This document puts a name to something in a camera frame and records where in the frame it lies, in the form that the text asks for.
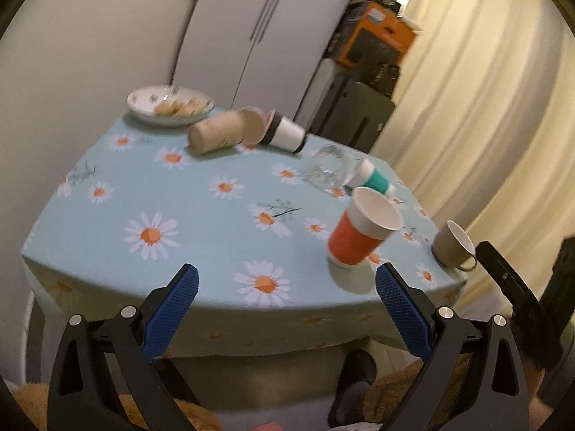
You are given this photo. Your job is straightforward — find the black and white paper cup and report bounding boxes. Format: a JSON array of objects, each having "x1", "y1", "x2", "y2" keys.
[{"x1": 262, "y1": 111, "x2": 308, "y2": 154}]

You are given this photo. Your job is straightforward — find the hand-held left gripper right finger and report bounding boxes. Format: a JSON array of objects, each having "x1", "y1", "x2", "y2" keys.
[{"x1": 375, "y1": 263, "x2": 533, "y2": 431}]

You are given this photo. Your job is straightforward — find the clear glass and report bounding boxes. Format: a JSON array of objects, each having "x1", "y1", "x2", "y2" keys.
[{"x1": 305, "y1": 144, "x2": 365, "y2": 190}]

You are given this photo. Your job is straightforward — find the blue daisy print tablecloth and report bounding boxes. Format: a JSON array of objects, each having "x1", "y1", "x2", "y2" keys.
[{"x1": 20, "y1": 107, "x2": 468, "y2": 365}]

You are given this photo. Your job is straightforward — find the brown paper cup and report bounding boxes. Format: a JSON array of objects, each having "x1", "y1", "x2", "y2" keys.
[{"x1": 187, "y1": 110, "x2": 246, "y2": 156}]

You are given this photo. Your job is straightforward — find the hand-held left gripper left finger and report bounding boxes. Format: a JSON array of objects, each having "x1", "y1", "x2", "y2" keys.
[{"x1": 46, "y1": 263, "x2": 199, "y2": 431}]

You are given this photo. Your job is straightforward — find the white refrigerator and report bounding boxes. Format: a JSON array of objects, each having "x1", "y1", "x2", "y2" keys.
[{"x1": 173, "y1": 0, "x2": 357, "y2": 132}]

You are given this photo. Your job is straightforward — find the orange and black box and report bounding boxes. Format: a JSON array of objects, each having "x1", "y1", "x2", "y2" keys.
[{"x1": 336, "y1": 2, "x2": 418, "y2": 67}]

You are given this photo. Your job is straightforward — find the beige paper cup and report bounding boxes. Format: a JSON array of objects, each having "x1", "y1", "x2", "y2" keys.
[{"x1": 236, "y1": 106, "x2": 276, "y2": 147}]

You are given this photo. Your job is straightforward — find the round biscuits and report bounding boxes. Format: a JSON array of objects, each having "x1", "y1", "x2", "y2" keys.
[{"x1": 154, "y1": 96, "x2": 204, "y2": 118}]

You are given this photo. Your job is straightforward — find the brown plush fabric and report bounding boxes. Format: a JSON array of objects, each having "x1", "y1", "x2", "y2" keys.
[{"x1": 363, "y1": 361, "x2": 472, "y2": 427}]

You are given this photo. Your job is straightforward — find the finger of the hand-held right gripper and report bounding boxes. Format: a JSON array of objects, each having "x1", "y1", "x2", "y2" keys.
[{"x1": 475, "y1": 241, "x2": 564, "y2": 372}]

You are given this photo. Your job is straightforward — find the black shoe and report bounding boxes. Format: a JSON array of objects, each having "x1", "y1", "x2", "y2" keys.
[{"x1": 328, "y1": 349, "x2": 378, "y2": 430}]

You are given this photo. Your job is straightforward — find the black cabinet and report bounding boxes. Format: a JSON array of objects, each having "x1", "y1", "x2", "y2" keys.
[{"x1": 309, "y1": 74, "x2": 396, "y2": 154}]

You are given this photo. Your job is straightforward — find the white appliance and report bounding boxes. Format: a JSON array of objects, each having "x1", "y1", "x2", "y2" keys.
[{"x1": 294, "y1": 60, "x2": 339, "y2": 129}]

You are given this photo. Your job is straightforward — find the orange paper cup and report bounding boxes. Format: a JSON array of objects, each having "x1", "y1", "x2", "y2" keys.
[{"x1": 327, "y1": 186, "x2": 404, "y2": 269}]

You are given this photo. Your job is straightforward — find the cream curtain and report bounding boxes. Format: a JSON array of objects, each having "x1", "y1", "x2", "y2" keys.
[{"x1": 371, "y1": 0, "x2": 575, "y2": 319}]

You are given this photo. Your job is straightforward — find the beige mug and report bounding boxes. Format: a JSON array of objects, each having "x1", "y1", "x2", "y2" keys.
[{"x1": 431, "y1": 220, "x2": 478, "y2": 272}]

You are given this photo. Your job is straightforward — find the white patterned plate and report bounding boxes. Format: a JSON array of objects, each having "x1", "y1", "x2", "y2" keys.
[{"x1": 126, "y1": 85, "x2": 215, "y2": 127}]

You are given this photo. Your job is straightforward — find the teal and white paper cup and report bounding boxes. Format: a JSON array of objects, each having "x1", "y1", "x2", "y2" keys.
[{"x1": 343, "y1": 159, "x2": 396, "y2": 196}]

